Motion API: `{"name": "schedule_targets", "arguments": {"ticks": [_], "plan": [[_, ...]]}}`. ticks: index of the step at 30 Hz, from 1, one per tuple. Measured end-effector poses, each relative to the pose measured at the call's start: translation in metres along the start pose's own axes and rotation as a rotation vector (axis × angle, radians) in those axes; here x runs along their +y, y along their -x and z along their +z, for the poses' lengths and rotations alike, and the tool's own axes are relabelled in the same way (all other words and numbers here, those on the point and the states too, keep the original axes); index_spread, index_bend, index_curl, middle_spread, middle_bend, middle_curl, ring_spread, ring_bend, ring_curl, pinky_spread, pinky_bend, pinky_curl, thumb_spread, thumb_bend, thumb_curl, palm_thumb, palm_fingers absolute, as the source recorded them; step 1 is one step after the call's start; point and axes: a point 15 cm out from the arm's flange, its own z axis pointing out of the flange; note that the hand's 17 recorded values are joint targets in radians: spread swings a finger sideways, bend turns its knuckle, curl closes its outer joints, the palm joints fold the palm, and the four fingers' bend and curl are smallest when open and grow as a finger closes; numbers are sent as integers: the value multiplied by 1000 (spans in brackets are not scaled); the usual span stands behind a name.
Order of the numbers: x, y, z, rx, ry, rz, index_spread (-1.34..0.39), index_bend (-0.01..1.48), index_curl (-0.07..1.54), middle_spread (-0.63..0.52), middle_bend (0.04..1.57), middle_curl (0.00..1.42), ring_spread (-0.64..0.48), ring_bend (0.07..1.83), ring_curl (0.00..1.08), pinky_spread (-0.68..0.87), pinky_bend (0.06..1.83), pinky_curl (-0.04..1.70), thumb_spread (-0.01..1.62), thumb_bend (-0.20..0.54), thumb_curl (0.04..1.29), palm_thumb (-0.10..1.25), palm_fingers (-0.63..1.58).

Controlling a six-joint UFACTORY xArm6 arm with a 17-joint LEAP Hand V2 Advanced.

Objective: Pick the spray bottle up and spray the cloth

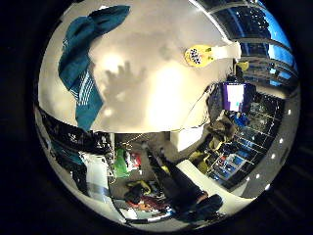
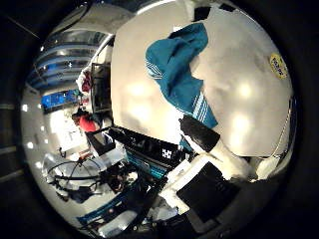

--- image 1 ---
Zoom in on computer monitor with lit screen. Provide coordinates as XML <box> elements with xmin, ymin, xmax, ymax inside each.
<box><xmin>222</xmin><ymin>81</ymin><xmax>256</xmax><ymax>114</ymax></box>

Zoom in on teal cloth with white stripes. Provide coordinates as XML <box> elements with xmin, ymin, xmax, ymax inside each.
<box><xmin>58</xmin><ymin>4</ymin><xmax>131</xmax><ymax>132</ymax></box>

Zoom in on white cabinet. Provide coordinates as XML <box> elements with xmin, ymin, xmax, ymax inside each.
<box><xmin>79</xmin><ymin>152</ymin><xmax>112</xmax><ymax>203</ymax></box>

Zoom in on yellow and black backpack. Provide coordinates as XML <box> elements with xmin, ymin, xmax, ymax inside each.
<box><xmin>124</xmin><ymin>179</ymin><xmax>154</xmax><ymax>205</ymax></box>

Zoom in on green bag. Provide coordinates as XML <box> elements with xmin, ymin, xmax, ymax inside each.
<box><xmin>112</xmin><ymin>148</ymin><xmax>132</xmax><ymax>179</ymax></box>

